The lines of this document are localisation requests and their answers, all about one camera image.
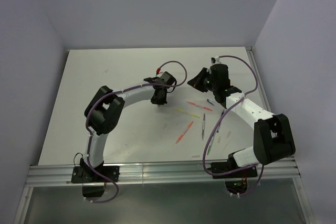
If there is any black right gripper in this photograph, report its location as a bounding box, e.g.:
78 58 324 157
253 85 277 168
188 67 218 92

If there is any orange highlighter pen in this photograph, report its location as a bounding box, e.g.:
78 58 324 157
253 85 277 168
175 121 194 144

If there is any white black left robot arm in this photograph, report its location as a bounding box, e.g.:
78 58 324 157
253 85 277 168
82 72 177 182

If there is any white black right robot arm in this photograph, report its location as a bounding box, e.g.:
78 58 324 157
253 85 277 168
187 63 296 177

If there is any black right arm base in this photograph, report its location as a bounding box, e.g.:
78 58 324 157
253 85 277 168
207 161 258 194

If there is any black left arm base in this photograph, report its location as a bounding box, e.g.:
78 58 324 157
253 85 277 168
71 166 120 200

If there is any yellow highlighter pen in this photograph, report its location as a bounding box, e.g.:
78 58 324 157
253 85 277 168
175 108 200 119

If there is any pink highlighter pen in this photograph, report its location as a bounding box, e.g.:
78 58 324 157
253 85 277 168
187 101 212 111

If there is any purple highlighter pen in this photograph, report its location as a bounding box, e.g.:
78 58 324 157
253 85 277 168
202 113 206 141

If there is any blue ballpoint pen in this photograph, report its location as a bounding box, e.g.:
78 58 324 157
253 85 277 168
216 109 226 133

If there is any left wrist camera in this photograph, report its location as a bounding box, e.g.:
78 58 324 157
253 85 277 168
155 67 165 76

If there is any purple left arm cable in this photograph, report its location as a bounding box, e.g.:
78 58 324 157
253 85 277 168
86 61 187 141

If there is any aluminium front rail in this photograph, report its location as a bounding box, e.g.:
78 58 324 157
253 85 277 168
25 157 301 187

